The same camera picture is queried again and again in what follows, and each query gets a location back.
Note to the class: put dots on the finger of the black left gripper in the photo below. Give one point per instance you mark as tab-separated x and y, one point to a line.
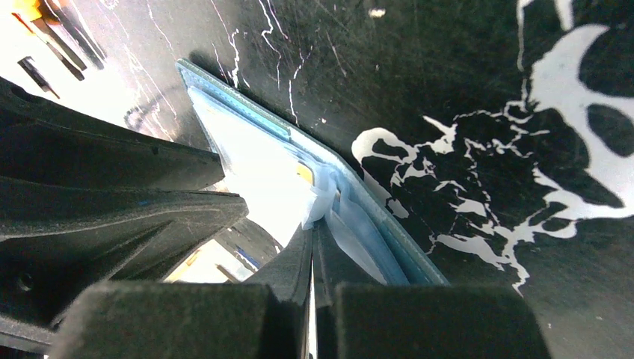
56	241
44	142

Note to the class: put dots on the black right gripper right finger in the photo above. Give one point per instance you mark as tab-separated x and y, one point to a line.
357	317

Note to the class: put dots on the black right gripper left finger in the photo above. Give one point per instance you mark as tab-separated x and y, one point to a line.
265	316

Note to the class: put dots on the blue leather card holder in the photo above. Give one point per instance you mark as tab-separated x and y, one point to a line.
360	224

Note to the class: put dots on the white card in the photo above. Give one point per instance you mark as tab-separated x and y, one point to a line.
283	187

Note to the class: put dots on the yellow black handled pliers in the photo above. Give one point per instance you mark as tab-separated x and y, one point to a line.
52	49

